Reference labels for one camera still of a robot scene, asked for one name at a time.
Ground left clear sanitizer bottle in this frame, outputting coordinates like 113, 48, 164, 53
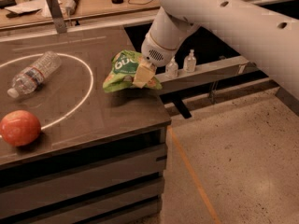
165, 58, 178, 79

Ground red apple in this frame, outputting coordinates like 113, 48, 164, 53
0, 110, 41, 147

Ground grey metal shelf rail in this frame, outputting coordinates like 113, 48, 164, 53
156, 56, 258, 95

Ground right clear sanitizer bottle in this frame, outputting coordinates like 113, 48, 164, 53
183, 49, 196, 72

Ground clear sanitizer bottle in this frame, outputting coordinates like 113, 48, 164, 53
183, 49, 196, 72
165, 58, 178, 79

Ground grey handheld tool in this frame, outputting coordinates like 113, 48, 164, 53
64, 0, 80, 16

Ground clear plastic water bottle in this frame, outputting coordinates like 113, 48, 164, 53
7, 51, 62, 98

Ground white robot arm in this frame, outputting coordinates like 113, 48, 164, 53
141, 0, 299, 99

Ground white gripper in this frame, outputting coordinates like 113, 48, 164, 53
133, 33, 177, 89

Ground white paper sheet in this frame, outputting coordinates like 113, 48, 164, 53
6, 0, 46, 14

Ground green rice chip bag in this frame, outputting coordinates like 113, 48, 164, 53
103, 50, 162, 92

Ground left metal bracket post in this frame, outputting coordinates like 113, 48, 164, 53
46, 0, 67, 34

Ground wooden slat counter base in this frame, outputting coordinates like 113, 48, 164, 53
0, 127, 167, 224

